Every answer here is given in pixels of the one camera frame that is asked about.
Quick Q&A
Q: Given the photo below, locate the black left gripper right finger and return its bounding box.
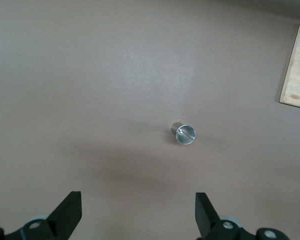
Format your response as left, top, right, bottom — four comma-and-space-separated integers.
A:
195, 192, 290, 240

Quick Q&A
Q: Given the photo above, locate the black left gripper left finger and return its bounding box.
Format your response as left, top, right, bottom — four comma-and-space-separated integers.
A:
0, 191, 83, 240

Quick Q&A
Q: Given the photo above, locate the steel jigger measuring cup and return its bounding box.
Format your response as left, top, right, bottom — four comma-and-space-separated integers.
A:
170, 121, 197, 145

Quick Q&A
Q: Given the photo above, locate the brown table cover sheet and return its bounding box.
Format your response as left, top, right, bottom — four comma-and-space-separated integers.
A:
0, 0, 300, 240

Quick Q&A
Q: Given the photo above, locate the wooden cutting board with handle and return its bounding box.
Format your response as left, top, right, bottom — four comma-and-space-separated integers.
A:
279, 21, 300, 111

